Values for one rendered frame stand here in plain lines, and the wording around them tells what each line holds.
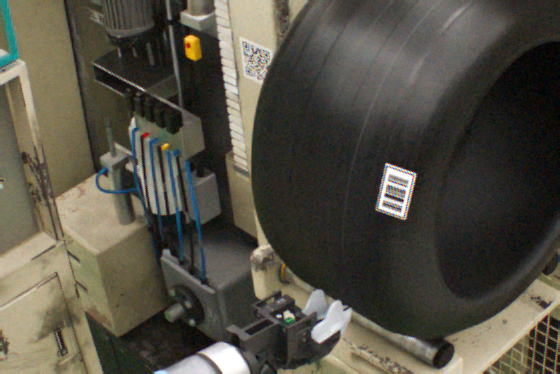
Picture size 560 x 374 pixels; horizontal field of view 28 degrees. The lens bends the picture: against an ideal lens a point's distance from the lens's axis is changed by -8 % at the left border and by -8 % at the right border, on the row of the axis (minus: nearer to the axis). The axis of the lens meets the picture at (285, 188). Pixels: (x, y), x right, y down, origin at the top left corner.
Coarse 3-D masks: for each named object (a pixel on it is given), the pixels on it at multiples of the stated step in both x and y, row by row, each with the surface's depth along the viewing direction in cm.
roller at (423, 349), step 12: (288, 276) 193; (300, 288) 193; (312, 288) 189; (372, 324) 181; (384, 336) 180; (396, 336) 178; (408, 348) 176; (420, 348) 174; (432, 348) 173; (444, 348) 173; (432, 360) 173; (444, 360) 174
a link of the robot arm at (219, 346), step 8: (216, 344) 152; (224, 344) 151; (200, 352) 150; (208, 352) 150; (216, 352) 150; (224, 352) 150; (232, 352) 150; (240, 352) 151; (216, 360) 149; (224, 360) 149; (232, 360) 149; (240, 360) 150; (224, 368) 148; (232, 368) 149; (240, 368) 149; (248, 368) 150
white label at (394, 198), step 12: (396, 168) 144; (384, 180) 145; (396, 180) 144; (408, 180) 144; (384, 192) 146; (396, 192) 145; (408, 192) 144; (384, 204) 146; (396, 204) 145; (408, 204) 145; (396, 216) 146
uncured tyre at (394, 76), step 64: (320, 0) 156; (384, 0) 151; (448, 0) 147; (512, 0) 149; (320, 64) 152; (384, 64) 146; (448, 64) 144; (512, 64) 192; (256, 128) 159; (320, 128) 151; (384, 128) 145; (448, 128) 145; (512, 128) 195; (256, 192) 163; (320, 192) 152; (448, 192) 198; (512, 192) 193; (320, 256) 158; (384, 256) 150; (448, 256) 191; (512, 256) 187; (384, 320) 161; (448, 320) 164
